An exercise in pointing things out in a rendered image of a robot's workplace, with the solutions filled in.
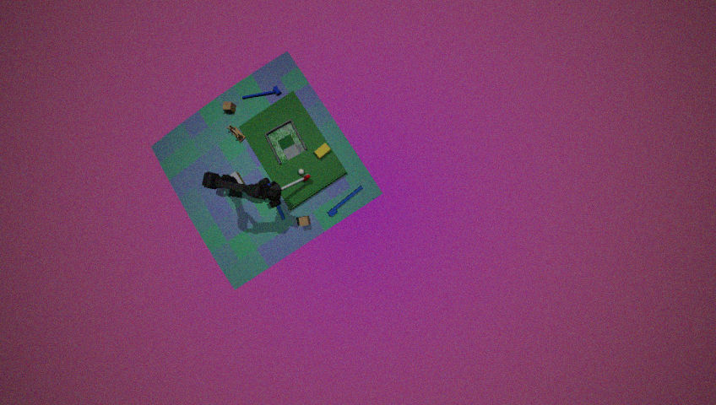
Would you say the yellow rectangular block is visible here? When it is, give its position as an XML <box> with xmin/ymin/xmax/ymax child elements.
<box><xmin>315</xmin><ymin>143</ymin><xmax>331</xmax><ymax>159</ymax></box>

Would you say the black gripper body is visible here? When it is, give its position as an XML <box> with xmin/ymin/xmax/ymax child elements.
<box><xmin>259</xmin><ymin>178</ymin><xmax>281</xmax><ymax>208</ymax></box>

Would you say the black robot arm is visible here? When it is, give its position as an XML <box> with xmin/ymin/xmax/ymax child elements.
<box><xmin>203</xmin><ymin>172</ymin><xmax>282</xmax><ymax>201</ymax></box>

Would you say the green putting mat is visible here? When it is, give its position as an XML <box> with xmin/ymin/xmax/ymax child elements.
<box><xmin>239</xmin><ymin>91</ymin><xmax>346</xmax><ymax>208</ymax></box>

